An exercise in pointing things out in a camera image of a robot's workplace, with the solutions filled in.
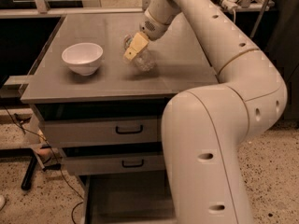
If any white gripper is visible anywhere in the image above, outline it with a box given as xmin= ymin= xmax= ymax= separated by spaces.
xmin=123 ymin=10 xmax=169 ymax=62

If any clear plastic water bottle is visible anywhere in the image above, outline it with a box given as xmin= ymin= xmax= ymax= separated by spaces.
xmin=123 ymin=47 xmax=156 ymax=72

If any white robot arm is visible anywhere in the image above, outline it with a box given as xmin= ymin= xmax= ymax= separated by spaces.
xmin=124 ymin=0 xmax=287 ymax=224

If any grey drawer cabinet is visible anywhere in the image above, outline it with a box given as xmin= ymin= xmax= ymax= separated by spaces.
xmin=20 ymin=12 xmax=221 ymax=224

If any top grey drawer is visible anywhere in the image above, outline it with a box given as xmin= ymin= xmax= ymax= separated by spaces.
xmin=39 ymin=116 xmax=161 ymax=147

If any grey drawer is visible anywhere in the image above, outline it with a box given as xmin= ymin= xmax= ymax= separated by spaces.
xmin=39 ymin=116 xmax=161 ymax=147
xmin=63 ymin=153 xmax=165 ymax=175

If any middle grey drawer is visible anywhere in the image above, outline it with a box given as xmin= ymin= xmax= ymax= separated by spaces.
xmin=63 ymin=153 xmax=165 ymax=175

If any bottom open drawer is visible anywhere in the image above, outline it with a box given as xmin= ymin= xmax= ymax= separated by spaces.
xmin=80 ymin=171 xmax=177 ymax=224

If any white bowl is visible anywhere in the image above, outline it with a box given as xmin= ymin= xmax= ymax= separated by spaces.
xmin=62 ymin=43 xmax=104 ymax=76

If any white power strip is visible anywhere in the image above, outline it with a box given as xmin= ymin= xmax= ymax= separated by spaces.
xmin=208 ymin=0 xmax=240 ymax=13

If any black cylinder on floor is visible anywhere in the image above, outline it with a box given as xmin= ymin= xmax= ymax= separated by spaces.
xmin=21 ymin=156 xmax=37 ymax=191

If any black floor cable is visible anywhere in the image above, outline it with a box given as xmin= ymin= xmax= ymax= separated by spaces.
xmin=0 ymin=105 xmax=85 ymax=224

